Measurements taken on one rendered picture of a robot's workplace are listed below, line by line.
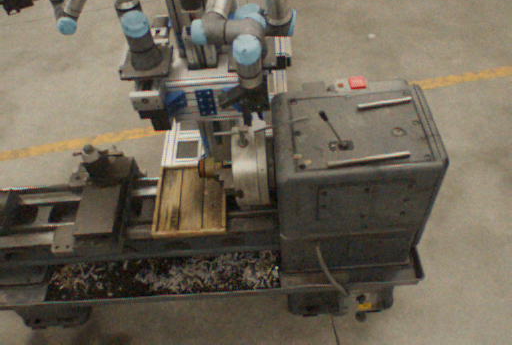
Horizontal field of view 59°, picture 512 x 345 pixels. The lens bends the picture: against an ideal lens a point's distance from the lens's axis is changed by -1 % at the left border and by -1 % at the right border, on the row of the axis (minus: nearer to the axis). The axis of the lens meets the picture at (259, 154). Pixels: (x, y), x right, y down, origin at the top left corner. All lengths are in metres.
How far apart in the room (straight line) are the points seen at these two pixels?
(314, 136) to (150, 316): 1.56
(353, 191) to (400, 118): 0.32
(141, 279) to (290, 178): 0.97
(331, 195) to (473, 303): 1.40
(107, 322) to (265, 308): 0.89
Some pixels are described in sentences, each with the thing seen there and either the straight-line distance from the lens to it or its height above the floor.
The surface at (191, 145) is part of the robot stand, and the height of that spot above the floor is 0.21.
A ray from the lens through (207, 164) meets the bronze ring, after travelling 1.78.
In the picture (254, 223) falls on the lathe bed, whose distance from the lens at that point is 1.90.
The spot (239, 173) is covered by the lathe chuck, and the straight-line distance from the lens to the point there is 1.65.
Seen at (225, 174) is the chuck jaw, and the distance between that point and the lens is 1.75.
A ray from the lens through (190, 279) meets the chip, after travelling 2.14.
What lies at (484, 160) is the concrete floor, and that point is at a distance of 3.42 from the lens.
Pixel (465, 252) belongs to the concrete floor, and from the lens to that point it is 2.96.
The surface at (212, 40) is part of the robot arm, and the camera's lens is 1.42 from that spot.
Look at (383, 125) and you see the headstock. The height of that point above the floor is 1.25.
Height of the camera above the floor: 2.48
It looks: 50 degrees down
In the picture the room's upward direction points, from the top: 7 degrees counter-clockwise
